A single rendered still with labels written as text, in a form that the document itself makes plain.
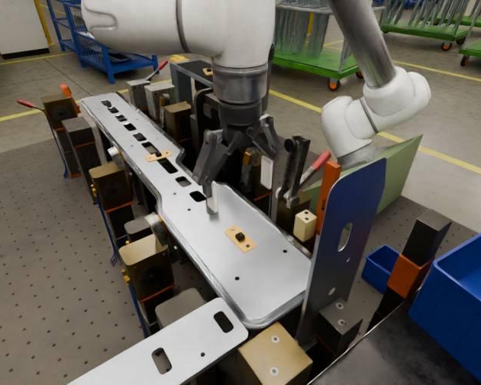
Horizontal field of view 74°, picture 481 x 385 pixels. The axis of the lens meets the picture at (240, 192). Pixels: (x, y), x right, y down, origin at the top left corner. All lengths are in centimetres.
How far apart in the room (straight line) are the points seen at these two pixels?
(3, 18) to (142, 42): 698
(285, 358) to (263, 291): 17
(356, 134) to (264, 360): 98
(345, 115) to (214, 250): 81
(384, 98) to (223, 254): 82
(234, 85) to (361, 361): 47
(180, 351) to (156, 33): 50
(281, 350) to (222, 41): 45
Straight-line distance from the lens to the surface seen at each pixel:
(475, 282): 77
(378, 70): 123
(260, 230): 78
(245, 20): 49
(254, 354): 53
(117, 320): 104
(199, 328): 62
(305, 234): 74
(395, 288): 67
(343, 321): 55
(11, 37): 754
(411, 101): 132
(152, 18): 52
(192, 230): 79
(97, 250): 125
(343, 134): 132
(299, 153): 71
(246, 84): 52
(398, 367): 60
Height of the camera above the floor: 153
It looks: 37 degrees down
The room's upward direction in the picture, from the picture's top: straight up
